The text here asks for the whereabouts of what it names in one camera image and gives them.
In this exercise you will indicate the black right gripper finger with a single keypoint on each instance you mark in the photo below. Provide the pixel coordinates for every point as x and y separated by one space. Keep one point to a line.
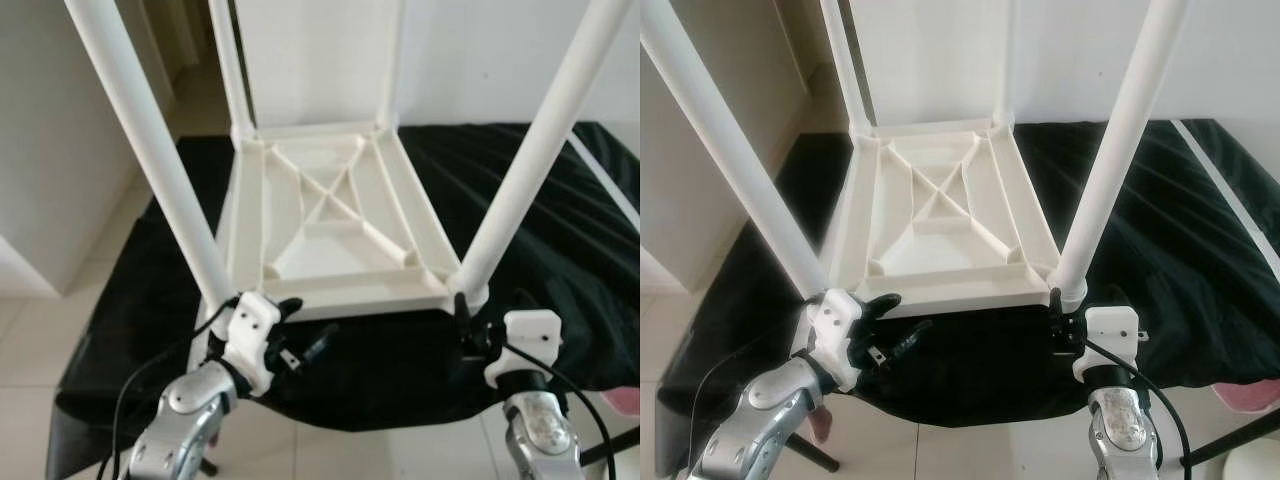
462 314
1057 310

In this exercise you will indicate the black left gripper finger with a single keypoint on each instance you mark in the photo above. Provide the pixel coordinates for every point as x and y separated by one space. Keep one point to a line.
318 345
909 341
882 305
289 307

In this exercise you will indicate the white plastic table leg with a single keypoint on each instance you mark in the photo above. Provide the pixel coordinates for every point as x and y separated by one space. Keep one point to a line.
230 70
390 70
1120 140
843 70
1005 70
540 140
150 140
733 150

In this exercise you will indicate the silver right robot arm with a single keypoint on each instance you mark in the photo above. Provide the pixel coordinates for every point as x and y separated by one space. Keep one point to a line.
1125 430
540 430

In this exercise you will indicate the black table cloth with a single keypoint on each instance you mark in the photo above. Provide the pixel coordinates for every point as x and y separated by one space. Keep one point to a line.
400 370
1000 370

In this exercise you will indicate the black metal table leg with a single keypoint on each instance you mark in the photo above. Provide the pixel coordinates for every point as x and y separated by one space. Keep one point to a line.
610 450
810 452
210 465
1230 440

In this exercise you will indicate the white tape strip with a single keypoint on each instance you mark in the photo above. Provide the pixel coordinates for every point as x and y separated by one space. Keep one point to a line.
1225 185
605 175

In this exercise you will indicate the white round fan stand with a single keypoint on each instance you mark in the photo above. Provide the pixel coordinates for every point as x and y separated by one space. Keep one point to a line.
1260 465

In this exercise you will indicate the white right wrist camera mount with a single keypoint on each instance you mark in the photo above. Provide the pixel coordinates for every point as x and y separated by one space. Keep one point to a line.
530 335
1110 328

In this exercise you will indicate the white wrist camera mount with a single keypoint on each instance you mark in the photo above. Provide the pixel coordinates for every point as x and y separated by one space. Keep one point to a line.
530 335
835 315
1110 328
250 320

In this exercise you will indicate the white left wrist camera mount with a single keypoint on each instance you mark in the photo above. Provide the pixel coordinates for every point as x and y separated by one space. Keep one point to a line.
835 315
250 320

